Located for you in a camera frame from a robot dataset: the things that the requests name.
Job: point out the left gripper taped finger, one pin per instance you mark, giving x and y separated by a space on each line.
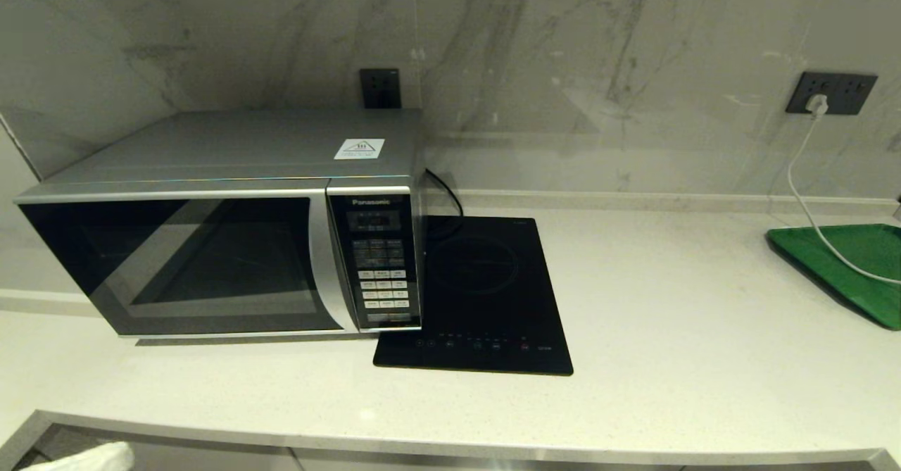
98 459

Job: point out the silver Panasonic microwave oven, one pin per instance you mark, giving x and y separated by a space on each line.
246 147

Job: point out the white warning sticker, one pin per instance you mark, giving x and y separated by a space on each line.
360 148

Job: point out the black induction cooktop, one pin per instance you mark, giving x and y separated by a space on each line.
486 288

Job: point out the green plastic tray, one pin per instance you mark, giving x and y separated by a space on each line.
866 246

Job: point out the white power plug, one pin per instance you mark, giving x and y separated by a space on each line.
817 106

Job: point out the black wall socket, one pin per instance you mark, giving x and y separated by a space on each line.
380 89

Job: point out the dark grey double wall socket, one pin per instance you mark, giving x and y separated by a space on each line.
852 94

